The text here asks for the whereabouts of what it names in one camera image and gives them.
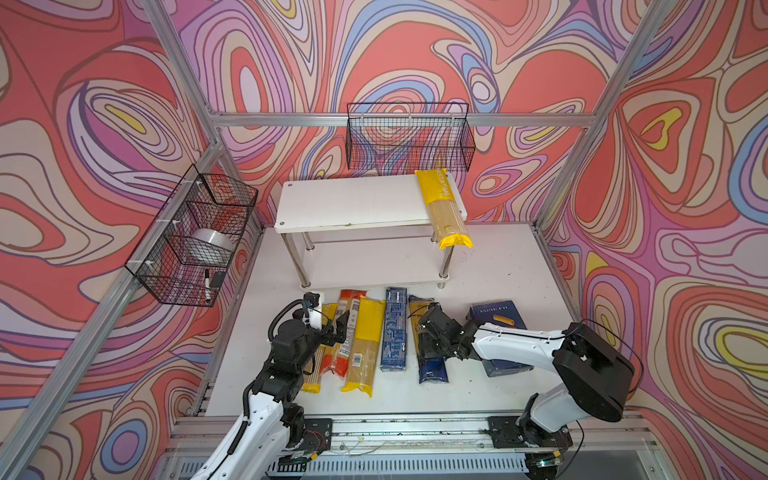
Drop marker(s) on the dark blue spaghetti bag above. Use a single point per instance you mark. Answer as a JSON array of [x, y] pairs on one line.
[[431, 364]]

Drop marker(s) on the black wire basket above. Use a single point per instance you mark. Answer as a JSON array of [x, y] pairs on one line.
[[399, 137], [172, 270]]

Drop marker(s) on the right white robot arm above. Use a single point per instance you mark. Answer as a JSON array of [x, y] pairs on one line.
[[594, 379]]

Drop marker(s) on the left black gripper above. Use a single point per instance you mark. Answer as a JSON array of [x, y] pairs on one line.
[[338, 335]]

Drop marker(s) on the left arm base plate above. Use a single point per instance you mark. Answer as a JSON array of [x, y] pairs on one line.
[[310, 436]]

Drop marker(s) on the white shelf with metal legs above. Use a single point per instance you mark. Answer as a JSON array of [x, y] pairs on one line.
[[360, 232]]

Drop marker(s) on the blue Barilla pasta box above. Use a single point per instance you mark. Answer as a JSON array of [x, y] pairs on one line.
[[504, 314]]

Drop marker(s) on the blue spaghetti box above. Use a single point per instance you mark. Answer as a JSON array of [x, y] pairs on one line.
[[394, 337]]

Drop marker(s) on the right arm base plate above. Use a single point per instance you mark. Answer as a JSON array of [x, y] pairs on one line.
[[511, 432]]

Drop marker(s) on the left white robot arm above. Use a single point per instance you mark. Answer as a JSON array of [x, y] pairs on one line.
[[271, 428]]

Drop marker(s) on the black wire basket back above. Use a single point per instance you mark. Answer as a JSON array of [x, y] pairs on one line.
[[399, 137]]

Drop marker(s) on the silver tape roll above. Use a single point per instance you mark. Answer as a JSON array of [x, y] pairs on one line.
[[214, 237]]

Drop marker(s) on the red spaghetti bag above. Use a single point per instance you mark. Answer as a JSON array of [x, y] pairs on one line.
[[336, 359]]

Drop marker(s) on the yellow spaghetti bag long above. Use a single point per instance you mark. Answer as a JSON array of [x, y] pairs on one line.
[[365, 349]]

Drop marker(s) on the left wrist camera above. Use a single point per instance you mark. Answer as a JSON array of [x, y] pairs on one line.
[[312, 313]]

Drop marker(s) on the black wire basket left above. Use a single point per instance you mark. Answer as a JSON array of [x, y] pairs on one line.
[[172, 270]]

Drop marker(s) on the black marker pen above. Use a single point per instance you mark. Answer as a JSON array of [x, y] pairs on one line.
[[207, 290]]

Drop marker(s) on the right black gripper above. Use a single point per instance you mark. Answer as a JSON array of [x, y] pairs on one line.
[[427, 347]]

